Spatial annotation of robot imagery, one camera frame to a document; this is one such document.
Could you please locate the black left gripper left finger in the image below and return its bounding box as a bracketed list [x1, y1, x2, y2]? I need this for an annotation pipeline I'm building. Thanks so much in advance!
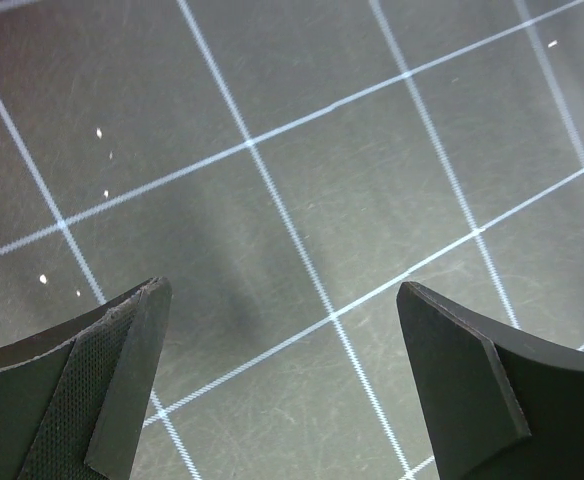
[0, 277, 172, 479]

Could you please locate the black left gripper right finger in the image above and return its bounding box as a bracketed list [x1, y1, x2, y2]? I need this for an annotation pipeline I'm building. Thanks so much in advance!
[397, 282, 584, 479]

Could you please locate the black grid cutting mat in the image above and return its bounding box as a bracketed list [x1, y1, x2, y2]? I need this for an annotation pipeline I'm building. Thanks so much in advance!
[0, 1, 584, 479]

